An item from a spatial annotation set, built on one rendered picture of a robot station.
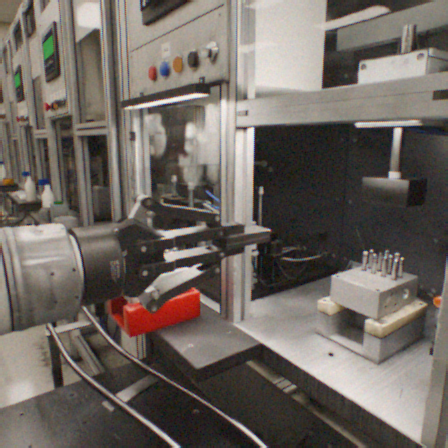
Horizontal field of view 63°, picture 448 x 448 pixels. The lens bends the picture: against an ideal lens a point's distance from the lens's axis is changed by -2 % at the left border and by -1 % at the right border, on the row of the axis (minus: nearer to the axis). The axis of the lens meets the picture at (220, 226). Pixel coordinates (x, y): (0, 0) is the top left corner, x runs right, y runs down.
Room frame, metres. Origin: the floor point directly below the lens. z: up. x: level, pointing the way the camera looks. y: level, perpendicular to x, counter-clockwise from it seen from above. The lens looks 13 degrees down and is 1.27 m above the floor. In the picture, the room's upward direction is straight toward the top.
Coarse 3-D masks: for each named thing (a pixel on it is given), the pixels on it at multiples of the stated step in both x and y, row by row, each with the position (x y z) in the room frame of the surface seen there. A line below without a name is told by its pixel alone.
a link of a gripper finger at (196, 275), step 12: (204, 264) 0.42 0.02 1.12; (216, 264) 0.41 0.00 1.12; (180, 276) 0.40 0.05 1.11; (192, 276) 0.39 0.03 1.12; (204, 276) 0.40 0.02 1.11; (156, 288) 0.38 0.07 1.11; (168, 288) 0.38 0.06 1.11; (180, 288) 0.38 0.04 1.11; (156, 300) 0.36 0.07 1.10; (168, 300) 0.37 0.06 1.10
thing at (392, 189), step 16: (400, 128) 0.64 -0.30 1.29; (400, 144) 0.64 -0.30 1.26; (400, 160) 0.64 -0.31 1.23; (368, 176) 0.67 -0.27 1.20; (384, 176) 0.67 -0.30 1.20; (400, 176) 0.64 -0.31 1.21; (368, 192) 0.65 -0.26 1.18; (384, 192) 0.63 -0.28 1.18; (400, 192) 0.60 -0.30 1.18; (416, 192) 0.61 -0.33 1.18
